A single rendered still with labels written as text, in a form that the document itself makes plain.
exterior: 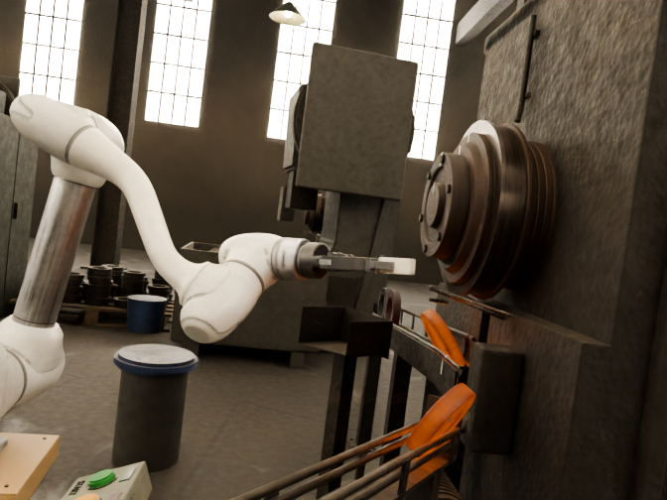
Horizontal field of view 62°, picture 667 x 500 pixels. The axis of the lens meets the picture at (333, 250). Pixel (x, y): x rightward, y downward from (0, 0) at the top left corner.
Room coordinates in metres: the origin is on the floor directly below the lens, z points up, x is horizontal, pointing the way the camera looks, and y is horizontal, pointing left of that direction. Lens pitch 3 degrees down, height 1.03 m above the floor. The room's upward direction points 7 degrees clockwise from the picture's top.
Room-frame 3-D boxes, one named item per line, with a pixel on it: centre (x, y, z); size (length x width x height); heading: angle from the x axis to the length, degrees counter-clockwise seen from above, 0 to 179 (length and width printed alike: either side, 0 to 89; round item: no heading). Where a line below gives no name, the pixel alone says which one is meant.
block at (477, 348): (1.26, -0.41, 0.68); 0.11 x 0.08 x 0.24; 96
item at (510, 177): (1.50, -0.37, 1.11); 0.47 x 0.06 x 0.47; 6
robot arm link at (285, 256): (1.17, 0.08, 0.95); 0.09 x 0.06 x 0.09; 151
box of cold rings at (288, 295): (4.17, 0.58, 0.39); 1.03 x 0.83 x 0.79; 100
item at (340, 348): (1.97, -0.08, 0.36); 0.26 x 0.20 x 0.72; 41
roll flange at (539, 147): (1.50, -0.45, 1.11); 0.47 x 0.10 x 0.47; 6
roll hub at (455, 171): (1.49, -0.27, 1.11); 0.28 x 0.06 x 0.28; 6
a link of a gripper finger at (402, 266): (1.05, -0.12, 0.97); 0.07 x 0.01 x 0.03; 61
